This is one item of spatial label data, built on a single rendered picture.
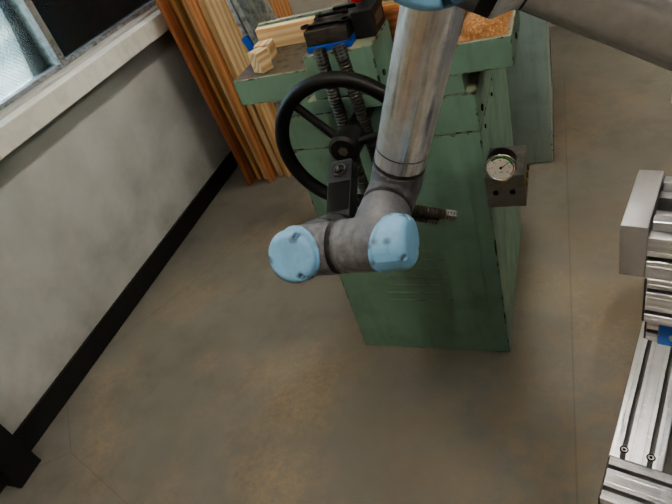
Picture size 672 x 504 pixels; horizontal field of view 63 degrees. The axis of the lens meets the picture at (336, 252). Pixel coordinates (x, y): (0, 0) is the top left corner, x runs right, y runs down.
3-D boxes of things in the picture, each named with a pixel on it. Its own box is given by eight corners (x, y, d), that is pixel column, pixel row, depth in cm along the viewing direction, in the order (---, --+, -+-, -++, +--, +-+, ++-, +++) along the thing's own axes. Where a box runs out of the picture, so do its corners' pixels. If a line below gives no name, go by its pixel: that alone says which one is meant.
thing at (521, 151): (488, 208, 122) (484, 178, 117) (493, 177, 131) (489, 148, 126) (528, 206, 119) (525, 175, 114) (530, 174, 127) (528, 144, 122)
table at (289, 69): (223, 127, 121) (212, 102, 117) (274, 67, 142) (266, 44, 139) (512, 89, 97) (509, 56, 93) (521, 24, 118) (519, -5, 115)
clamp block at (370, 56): (313, 101, 110) (299, 57, 105) (333, 72, 120) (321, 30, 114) (384, 91, 104) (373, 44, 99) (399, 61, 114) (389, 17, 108)
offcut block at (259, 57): (263, 73, 122) (255, 53, 120) (254, 72, 125) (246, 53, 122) (274, 67, 124) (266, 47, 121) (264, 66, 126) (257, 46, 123)
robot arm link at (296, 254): (322, 285, 72) (267, 287, 76) (355, 265, 82) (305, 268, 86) (313, 226, 71) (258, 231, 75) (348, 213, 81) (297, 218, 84)
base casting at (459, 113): (291, 151, 132) (278, 117, 127) (354, 53, 172) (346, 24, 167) (482, 131, 114) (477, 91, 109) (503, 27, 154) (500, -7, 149)
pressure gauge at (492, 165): (487, 189, 116) (482, 156, 111) (489, 179, 118) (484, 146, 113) (518, 187, 113) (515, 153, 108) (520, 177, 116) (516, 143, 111)
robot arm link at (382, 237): (415, 184, 74) (342, 193, 79) (397, 237, 67) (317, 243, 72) (429, 229, 79) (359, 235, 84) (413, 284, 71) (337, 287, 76)
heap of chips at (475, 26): (458, 42, 104) (455, 22, 102) (467, 15, 114) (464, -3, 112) (507, 34, 101) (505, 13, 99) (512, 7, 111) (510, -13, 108)
